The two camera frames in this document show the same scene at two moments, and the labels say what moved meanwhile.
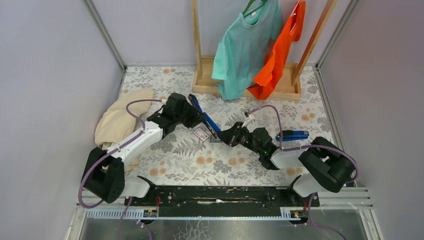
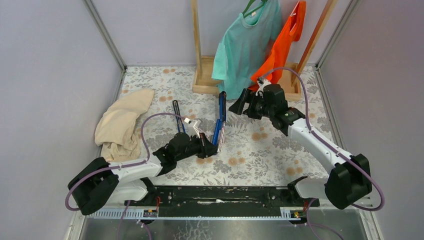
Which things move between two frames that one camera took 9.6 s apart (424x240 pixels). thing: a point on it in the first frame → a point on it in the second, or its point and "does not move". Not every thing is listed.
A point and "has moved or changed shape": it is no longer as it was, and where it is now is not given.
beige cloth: [115, 122] does not move
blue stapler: [291, 135] has moved or changed shape
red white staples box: [202, 135] does not move
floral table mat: [188, 156] does not move
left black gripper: [195, 118] → [206, 148]
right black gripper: [228, 135] → [246, 96]
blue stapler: [209, 123] has moved or changed shape
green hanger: [245, 14] does not move
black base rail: [222, 202] does not move
